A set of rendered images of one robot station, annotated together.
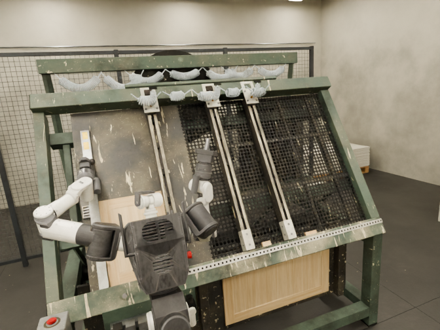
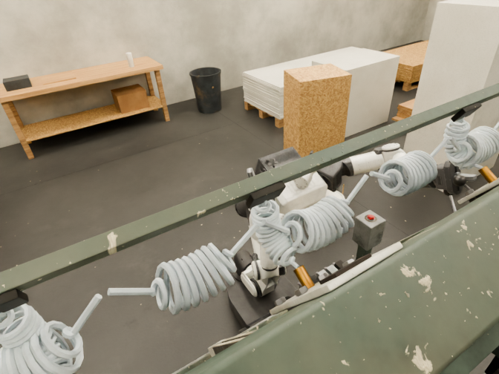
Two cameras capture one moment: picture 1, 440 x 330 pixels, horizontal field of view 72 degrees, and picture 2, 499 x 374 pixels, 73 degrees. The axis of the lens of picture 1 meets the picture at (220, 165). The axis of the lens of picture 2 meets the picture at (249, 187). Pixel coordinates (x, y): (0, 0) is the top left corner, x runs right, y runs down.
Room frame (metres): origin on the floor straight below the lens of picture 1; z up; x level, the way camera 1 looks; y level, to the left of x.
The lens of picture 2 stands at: (2.45, -0.10, 2.20)
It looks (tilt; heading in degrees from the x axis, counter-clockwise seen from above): 35 degrees down; 170
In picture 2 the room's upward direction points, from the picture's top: 4 degrees counter-clockwise
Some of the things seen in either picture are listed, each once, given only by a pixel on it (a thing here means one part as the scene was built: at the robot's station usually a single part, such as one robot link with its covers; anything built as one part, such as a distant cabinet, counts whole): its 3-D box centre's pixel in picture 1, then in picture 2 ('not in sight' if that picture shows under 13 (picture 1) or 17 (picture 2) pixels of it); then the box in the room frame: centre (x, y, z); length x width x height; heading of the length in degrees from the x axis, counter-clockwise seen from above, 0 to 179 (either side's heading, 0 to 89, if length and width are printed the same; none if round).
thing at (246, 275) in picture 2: not in sight; (259, 279); (0.89, 0.19, 0.28); 0.21 x 0.20 x 0.13; 19
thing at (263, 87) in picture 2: not in sight; (319, 82); (-2.94, 2.16, 0.31); 2.46 x 1.04 x 0.63; 110
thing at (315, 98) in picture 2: not in sight; (312, 132); (-0.55, 1.12, 0.63); 0.50 x 0.42 x 1.25; 94
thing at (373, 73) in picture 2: not in sight; (351, 92); (-1.90, 2.22, 0.48); 1.00 x 0.64 x 0.95; 110
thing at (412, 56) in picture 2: not in sight; (427, 60); (-3.68, 4.76, 0.22); 2.46 x 1.04 x 0.44; 110
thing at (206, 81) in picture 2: not in sight; (207, 90); (-3.20, 0.25, 0.33); 0.52 x 0.52 x 0.65
